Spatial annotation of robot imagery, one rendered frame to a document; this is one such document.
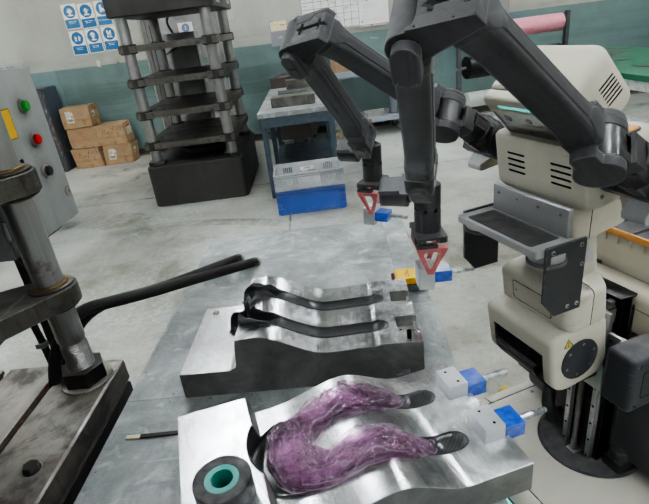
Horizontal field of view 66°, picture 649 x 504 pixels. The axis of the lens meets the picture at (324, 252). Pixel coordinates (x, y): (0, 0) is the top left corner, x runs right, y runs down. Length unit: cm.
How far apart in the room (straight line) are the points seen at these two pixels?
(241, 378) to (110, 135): 672
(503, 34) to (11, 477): 110
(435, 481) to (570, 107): 56
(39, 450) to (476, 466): 82
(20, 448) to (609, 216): 129
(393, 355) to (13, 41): 774
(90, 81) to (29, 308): 696
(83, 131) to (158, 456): 693
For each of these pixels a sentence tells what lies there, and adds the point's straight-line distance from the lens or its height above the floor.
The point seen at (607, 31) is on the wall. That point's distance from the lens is 852.
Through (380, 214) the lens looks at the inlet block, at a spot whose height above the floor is 94.
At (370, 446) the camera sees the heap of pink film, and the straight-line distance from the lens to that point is 77.
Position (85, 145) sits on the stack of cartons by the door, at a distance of 778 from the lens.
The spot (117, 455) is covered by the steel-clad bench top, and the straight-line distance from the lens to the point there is 106.
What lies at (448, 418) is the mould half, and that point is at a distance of 90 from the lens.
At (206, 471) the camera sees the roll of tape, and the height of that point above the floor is 94.
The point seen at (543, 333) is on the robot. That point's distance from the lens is 121.
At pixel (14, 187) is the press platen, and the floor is 127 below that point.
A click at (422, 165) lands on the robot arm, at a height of 122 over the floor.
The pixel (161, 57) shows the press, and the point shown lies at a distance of 604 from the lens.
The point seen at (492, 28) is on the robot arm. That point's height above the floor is 145.
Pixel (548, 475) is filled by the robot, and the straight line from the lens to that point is 162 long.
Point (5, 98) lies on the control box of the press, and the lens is 139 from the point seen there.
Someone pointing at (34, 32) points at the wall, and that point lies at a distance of 821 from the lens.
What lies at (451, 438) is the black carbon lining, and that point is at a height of 85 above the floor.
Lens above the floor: 148
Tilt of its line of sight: 25 degrees down
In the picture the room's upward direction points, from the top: 7 degrees counter-clockwise
